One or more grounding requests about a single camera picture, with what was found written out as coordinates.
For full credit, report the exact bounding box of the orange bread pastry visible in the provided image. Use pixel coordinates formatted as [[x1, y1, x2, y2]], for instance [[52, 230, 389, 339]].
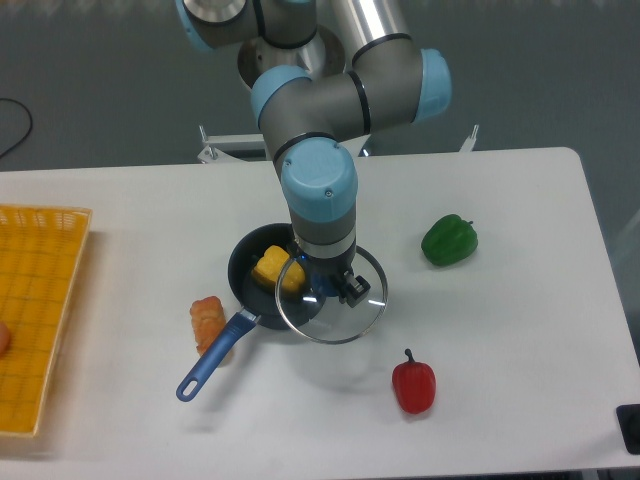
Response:
[[189, 296, 227, 357]]

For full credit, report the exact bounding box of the yellow wicker basket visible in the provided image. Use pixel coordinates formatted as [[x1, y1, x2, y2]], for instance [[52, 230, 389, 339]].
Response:
[[1, 204, 92, 437]]

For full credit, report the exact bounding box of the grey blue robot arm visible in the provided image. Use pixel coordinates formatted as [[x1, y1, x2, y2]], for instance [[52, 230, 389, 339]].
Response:
[[176, 1, 452, 306]]

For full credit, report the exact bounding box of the glass pot lid blue knob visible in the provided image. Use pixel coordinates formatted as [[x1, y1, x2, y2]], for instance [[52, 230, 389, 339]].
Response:
[[274, 246, 389, 345]]

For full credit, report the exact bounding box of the yellow bell pepper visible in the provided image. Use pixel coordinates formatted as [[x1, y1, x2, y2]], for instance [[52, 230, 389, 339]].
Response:
[[251, 245, 306, 296]]

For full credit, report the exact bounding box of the green bell pepper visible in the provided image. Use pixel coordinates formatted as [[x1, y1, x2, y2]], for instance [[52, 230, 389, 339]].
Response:
[[421, 214, 479, 267]]

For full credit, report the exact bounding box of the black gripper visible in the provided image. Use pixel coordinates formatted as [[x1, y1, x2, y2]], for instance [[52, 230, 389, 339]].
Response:
[[286, 241, 370, 306]]

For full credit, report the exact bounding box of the red bell pepper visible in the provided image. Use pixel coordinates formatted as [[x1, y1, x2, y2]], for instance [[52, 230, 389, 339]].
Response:
[[392, 348, 437, 415]]

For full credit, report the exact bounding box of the black device table corner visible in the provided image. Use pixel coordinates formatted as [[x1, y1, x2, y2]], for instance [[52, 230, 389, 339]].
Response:
[[616, 404, 640, 455]]

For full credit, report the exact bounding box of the black cable on floor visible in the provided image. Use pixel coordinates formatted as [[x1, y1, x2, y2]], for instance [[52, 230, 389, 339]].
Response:
[[0, 97, 34, 159]]

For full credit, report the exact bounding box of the dark blue saucepan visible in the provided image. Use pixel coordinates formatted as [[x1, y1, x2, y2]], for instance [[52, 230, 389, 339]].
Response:
[[176, 223, 293, 402]]

